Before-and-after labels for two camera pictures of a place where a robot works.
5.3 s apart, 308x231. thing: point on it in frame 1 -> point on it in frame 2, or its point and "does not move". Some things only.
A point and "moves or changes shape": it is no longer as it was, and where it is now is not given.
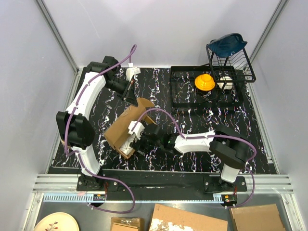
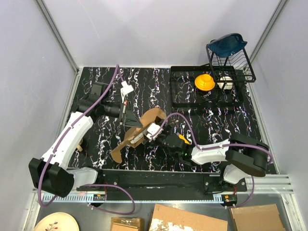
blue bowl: (228, 45) does not move
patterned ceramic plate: (57, 222) does not move
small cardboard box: (125, 224) does not move
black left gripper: (128, 94) -> (131, 119)
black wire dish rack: (235, 68) does not move
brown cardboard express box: (120, 130) moves or changes shape
